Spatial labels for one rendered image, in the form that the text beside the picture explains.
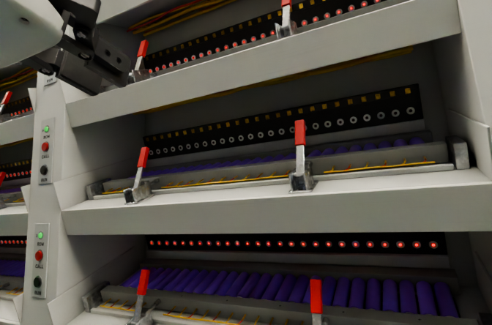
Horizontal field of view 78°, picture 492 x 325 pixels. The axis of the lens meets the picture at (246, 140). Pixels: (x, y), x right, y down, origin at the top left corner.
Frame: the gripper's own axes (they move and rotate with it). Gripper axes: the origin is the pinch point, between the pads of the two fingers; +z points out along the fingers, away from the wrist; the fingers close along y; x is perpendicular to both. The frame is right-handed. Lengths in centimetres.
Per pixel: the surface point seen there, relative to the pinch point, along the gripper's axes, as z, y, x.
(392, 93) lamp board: 31.2, 24.0, 8.1
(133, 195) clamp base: 18.9, -13.0, -7.3
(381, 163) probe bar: 24.8, 21.4, -4.5
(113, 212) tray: 19.2, -17.1, -9.6
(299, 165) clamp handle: 19.8, 12.7, -5.1
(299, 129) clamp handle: 20.0, 12.7, -0.3
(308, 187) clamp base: 19.6, 13.7, -7.9
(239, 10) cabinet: 30.2, -2.6, 34.3
